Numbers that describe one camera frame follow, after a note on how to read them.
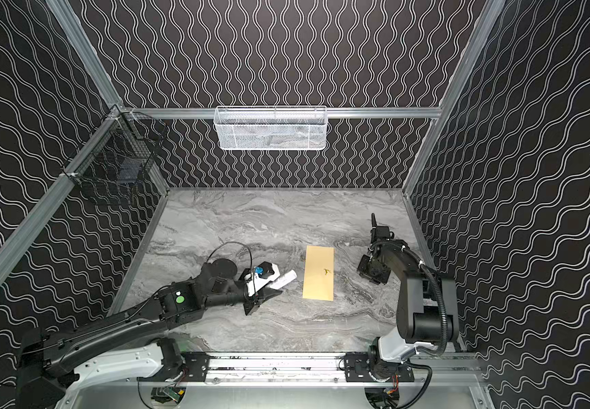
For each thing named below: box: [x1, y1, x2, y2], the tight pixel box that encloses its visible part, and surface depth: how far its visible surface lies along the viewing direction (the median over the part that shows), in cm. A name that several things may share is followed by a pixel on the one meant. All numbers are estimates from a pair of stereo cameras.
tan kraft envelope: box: [302, 245, 336, 302], surface depth 97 cm
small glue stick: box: [270, 269, 298, 289], surface depth 66 cm
